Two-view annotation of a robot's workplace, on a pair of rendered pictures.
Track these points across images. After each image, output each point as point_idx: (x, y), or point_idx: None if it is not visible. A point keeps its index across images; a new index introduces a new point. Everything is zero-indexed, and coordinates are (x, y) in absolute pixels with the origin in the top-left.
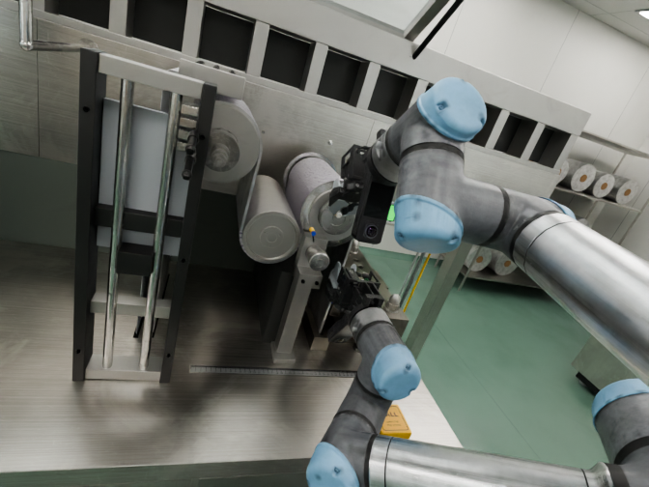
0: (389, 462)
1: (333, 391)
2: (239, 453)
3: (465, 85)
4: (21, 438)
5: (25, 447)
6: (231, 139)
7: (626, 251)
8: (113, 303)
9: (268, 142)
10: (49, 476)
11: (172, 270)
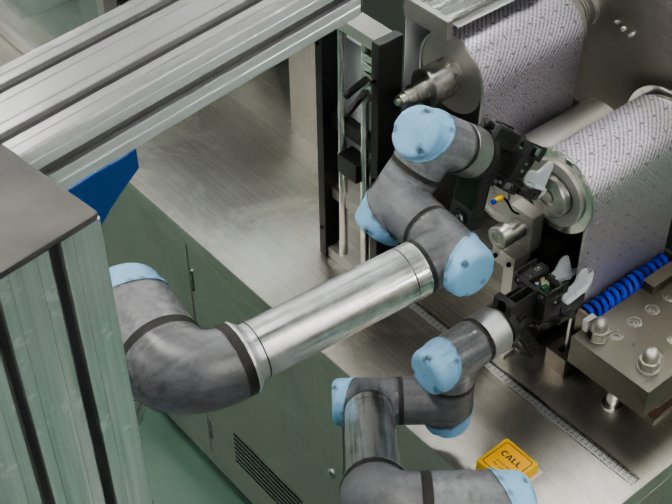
0: (354, 402)
1: (502, 409)
2: (359, 376)
3: (420, 116)
4: (264, 269)
5: (261, 276)
6: (430, 78)
7: (361, 273)
8: (341, 196)
9: (639, 51)
10: (260, 302)
11: None
